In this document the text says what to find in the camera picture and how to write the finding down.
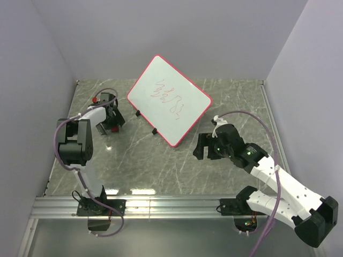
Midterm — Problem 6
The wire whiteboard stand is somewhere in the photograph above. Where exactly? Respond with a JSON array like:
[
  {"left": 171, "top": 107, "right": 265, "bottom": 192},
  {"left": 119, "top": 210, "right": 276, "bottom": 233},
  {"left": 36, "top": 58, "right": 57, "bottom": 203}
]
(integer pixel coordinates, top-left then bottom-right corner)
[{"left": 135, "top": 110, "right": 158, "bottom": 135}]

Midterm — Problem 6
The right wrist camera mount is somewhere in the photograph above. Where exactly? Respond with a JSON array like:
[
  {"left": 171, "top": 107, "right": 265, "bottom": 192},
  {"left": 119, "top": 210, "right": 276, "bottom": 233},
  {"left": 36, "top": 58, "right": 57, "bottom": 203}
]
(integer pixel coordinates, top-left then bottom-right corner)
[{"left": 212, "top": 115, "right": 228, "bottom": 138}]

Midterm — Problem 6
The side aluminium rail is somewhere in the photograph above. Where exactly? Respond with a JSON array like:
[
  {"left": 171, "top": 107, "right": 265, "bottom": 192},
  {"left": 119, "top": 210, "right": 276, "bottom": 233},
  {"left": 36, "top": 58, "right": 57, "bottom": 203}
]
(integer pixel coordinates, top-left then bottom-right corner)
[{"left": 258, "top": 80, "right": 290, "bottom": 173}]

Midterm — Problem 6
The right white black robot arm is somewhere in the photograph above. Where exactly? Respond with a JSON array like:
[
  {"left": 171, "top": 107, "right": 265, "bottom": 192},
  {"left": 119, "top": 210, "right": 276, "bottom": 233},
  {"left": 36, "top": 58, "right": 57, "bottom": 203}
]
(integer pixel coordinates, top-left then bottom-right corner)
[{"left": 193, "top": 123, "right": 338, "bottom": 248}]

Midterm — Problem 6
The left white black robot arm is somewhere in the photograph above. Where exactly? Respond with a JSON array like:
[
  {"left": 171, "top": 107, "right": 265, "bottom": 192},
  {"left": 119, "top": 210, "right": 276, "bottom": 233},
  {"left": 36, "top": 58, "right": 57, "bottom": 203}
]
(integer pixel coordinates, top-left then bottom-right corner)
[{"left": 54, "top": 90, "right": 125, "bottom": 216}]

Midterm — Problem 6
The aluminium mounting rail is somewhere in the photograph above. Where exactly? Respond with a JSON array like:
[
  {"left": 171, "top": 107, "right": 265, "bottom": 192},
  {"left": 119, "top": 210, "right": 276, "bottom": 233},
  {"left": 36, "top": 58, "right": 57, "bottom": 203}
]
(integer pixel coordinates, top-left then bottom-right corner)
[{"left": 29, "top": 195, "right": 234, "bottom": 220}]

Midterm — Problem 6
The pink framed whiteboard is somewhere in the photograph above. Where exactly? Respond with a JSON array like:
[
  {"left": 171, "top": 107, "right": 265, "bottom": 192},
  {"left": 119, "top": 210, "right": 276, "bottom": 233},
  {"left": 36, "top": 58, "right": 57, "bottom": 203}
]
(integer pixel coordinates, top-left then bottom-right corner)
[{"left": 127, "top": 55, "right": 212, "bottom": 147}]

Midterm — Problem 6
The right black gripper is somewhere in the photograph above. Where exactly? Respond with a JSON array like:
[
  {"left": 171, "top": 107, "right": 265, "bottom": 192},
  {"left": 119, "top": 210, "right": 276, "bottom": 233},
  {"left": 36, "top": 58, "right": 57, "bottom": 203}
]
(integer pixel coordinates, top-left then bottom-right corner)
[{"left": 192, "top": 133, "right": 233, "bottom": 160}]

